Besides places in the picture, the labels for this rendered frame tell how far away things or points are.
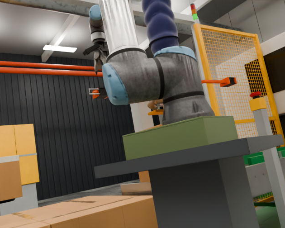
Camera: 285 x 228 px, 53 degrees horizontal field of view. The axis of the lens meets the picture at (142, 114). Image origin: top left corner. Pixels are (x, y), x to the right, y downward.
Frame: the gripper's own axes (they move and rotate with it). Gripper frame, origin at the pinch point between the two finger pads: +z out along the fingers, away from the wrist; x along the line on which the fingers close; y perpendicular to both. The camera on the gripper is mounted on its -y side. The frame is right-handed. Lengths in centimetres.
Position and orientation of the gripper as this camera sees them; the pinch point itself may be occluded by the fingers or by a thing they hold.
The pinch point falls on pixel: (100, 70)
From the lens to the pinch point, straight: 182.3
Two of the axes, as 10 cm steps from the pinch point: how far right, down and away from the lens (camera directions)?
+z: 1.7, 9.7, -1.7
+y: 8.3, -0.5, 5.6
